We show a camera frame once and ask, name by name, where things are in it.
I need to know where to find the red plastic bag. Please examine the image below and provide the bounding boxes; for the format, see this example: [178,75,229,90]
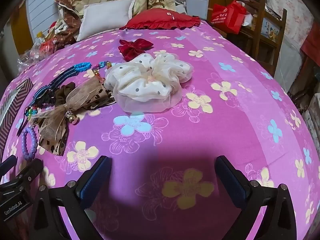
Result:
[211,0,247,34]

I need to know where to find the multicolour round bead bracelet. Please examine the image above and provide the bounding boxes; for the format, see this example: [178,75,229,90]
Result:
[91,60,113,83]

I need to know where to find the striped rim white box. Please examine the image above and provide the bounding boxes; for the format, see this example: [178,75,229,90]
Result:
[0,78,34,155]

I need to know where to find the white polka dot scrunchie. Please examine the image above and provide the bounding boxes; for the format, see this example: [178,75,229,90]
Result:
[104,53,194,112]

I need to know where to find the white pillow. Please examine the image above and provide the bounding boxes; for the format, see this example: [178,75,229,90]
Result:
[76,0,136,42]

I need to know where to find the purple bead bracelet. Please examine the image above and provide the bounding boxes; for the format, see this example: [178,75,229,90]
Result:
[21,127,38,161]

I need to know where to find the brown leopard organza bow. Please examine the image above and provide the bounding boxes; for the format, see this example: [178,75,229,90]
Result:
[31,76,117,155]

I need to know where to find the black hair tie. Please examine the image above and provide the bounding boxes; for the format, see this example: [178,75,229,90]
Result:
[37,92,57,106]

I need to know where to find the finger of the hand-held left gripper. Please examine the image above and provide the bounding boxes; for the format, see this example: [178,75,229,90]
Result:
[0,155,17,174]
[10,159,43,192]

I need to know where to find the pale floral cloth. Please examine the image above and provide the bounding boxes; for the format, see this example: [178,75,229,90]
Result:
[265,0,316,43]

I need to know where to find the red fabric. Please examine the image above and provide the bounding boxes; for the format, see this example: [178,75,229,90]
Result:
[300,27,320,68]

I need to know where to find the pink floral bedsheet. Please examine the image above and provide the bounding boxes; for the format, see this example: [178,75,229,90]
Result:
[0,21,320,240]

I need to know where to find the pile of plastic bags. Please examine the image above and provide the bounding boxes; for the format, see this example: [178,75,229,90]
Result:
[17,21,63,65]

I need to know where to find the blue bead bracelet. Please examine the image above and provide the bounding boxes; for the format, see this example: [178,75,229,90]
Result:
[71,63,90,72]

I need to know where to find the brown scrunchie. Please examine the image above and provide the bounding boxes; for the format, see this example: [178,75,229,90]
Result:
[54,82,76,108]

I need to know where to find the blue striped hair band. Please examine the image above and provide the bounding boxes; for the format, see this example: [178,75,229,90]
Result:
[25,66,78,110]

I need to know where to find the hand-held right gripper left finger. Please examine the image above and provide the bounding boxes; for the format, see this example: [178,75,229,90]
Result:
[26,156,113,240]

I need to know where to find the colourful flower bead bracelet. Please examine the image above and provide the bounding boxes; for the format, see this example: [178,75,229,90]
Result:
[24,105,42,123]

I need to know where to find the red velvet bow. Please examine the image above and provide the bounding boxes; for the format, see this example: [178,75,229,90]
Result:
[118,38,154,62]

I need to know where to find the red ruffled pillow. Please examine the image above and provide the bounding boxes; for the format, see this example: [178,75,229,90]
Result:
[119,8,201,30]

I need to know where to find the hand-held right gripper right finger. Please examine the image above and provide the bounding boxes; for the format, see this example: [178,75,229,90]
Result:
[215,155,304,240]

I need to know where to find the wooden chair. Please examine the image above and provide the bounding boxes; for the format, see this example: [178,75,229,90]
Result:
[239,0,288,63]

